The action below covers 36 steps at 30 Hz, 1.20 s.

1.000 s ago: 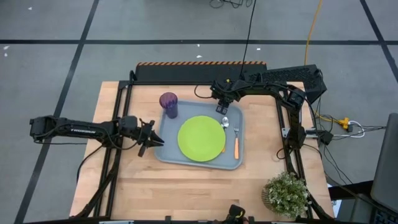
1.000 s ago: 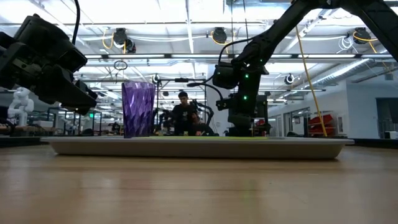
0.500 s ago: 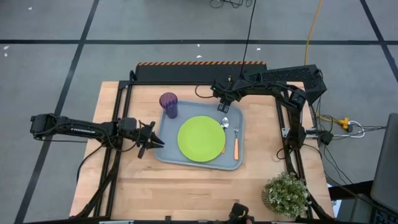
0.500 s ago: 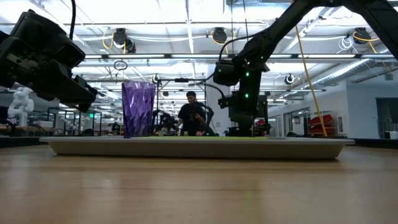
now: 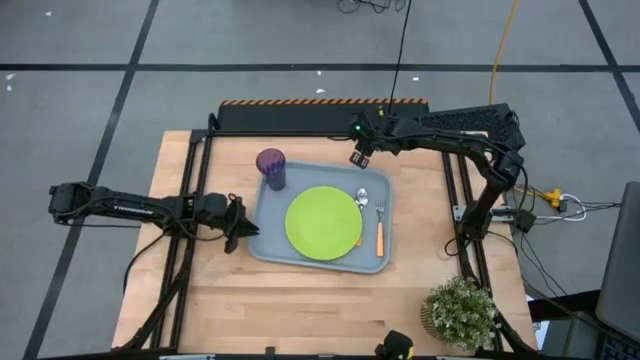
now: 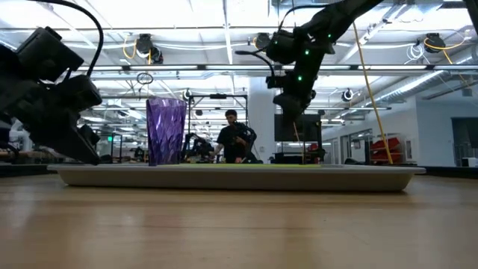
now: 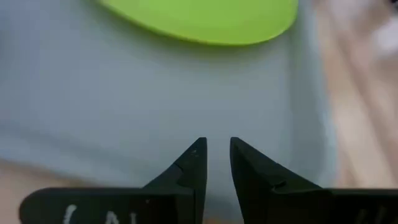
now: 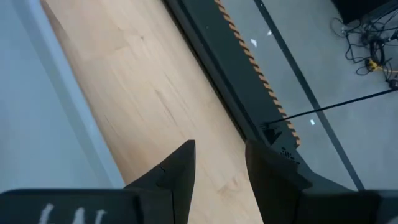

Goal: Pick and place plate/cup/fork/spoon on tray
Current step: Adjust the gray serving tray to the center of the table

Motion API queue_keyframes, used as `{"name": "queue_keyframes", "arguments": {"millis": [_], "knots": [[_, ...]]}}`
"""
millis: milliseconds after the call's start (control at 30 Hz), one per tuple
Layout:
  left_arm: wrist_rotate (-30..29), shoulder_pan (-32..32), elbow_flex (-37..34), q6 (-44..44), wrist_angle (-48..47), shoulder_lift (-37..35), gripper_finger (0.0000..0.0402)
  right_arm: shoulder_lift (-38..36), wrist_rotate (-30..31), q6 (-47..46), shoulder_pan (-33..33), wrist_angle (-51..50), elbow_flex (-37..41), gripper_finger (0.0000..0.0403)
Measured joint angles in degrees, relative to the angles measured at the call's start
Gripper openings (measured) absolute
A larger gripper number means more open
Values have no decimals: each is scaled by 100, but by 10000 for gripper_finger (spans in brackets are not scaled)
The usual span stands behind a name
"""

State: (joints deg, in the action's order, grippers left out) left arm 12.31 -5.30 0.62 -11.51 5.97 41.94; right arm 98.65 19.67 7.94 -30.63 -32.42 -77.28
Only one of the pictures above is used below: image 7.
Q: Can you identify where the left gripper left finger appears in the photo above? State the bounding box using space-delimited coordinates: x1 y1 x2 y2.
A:
18 136 208 224

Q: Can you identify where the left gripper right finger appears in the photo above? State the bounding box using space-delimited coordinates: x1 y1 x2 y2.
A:
229 136 398 224

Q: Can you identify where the lime green plate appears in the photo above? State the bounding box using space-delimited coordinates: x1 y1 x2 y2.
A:
95 0 300 47

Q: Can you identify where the grey plastic tray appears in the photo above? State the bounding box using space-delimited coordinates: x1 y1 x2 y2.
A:
0 0 340 224

